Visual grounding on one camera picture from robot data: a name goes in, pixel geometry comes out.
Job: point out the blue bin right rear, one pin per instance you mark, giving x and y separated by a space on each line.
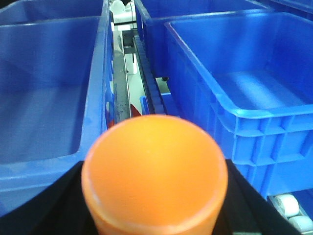
152 15

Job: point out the roller conveyor track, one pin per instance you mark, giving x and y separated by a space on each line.
153 102

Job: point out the red packaging bag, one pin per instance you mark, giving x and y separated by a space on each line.
134 111

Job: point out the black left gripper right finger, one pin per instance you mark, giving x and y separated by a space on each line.
246 212

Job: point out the blue bin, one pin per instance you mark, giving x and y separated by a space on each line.
248 82
55 94
152 15

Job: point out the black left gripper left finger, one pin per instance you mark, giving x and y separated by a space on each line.
58 210

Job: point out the blue bin right front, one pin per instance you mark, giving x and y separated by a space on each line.
248 82

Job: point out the dark brown cylindrical capacitor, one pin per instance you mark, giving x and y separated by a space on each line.
154 175

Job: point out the steel shelf divider rail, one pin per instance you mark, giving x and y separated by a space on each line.
122 106

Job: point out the blue bin left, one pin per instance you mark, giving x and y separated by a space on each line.
55 94

